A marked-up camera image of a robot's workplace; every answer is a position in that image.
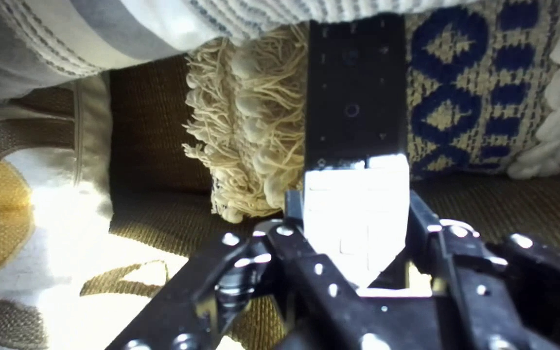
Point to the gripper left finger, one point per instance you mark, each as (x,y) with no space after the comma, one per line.
(221,287)

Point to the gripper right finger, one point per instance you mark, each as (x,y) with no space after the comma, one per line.
(474,272)

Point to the black remote controller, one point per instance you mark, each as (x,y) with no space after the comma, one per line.
(355,97)

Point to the blue cream knit fringed pillow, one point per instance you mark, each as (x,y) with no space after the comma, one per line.
(455,97)

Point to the white pillow with gold pattern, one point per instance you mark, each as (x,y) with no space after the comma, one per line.
(42,243)

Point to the grey white striped pillow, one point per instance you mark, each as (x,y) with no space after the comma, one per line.
(66,34)

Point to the brown woven sofa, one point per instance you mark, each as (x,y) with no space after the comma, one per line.
(158,146)

